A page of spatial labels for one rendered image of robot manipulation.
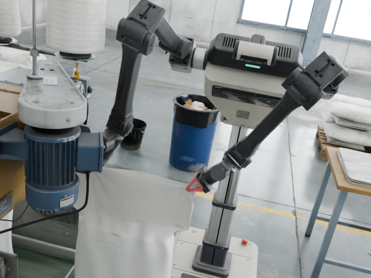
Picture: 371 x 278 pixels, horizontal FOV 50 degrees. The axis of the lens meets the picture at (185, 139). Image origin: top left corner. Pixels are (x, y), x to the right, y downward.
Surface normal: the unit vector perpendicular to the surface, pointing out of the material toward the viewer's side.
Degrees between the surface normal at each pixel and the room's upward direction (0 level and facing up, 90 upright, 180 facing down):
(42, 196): 91
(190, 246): 0
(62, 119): 91
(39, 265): 0
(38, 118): 90
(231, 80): 40
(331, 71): 60
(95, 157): 90
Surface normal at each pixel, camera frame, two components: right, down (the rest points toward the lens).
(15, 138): 0.14, -0.91
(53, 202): 0.34, 0.45
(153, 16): 0.02, -0.35
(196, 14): -0.21, 0.37
